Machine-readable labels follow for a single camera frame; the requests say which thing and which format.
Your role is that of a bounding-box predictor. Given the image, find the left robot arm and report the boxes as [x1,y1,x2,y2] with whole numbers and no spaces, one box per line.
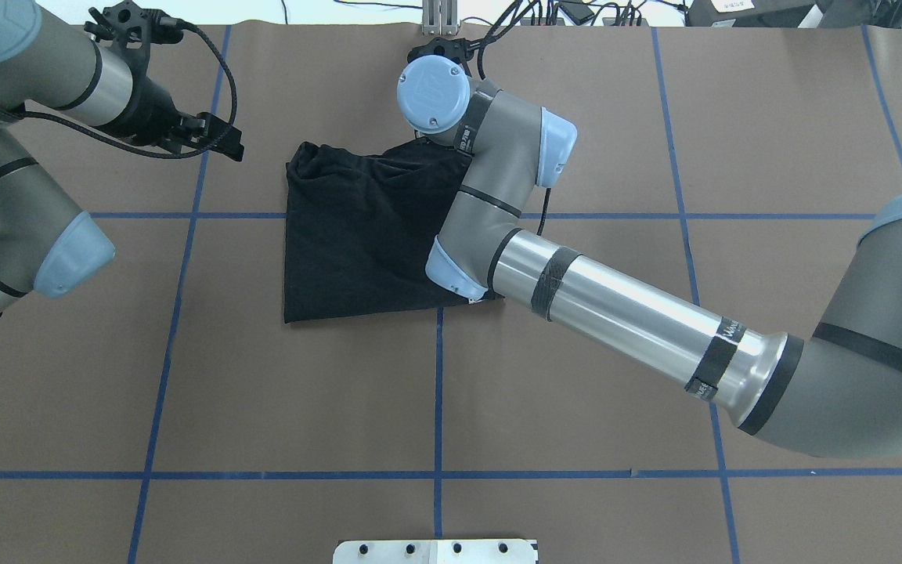
[0,1,244,318]

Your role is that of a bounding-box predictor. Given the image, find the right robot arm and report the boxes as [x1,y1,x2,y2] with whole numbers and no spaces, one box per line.
[396,55,902,458]

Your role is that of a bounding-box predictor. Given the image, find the black graphic t-shirt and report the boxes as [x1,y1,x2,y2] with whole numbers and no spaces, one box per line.
[283,139,471,324]

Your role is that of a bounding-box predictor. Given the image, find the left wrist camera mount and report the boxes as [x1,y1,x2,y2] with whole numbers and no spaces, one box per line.
[83,1,185,76]

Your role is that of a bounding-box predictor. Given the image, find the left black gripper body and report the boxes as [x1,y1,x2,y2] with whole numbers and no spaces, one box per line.
[118,77,186,150]

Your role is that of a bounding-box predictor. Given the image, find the aluminium frame post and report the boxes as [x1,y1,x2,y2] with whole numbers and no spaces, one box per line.
[421,0,460,37]

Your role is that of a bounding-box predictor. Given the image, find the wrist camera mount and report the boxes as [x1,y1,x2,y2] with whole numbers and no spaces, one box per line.
[406,37,478,76]
[83,1,185,76]

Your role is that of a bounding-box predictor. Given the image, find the black power brick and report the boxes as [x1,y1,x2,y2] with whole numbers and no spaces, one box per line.
[684,1,817,28]

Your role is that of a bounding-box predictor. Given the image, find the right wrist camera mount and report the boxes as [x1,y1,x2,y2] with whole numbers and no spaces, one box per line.
[406,37,478,76]

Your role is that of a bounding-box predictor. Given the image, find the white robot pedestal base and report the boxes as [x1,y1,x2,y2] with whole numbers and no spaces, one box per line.
[332,538,540,563]

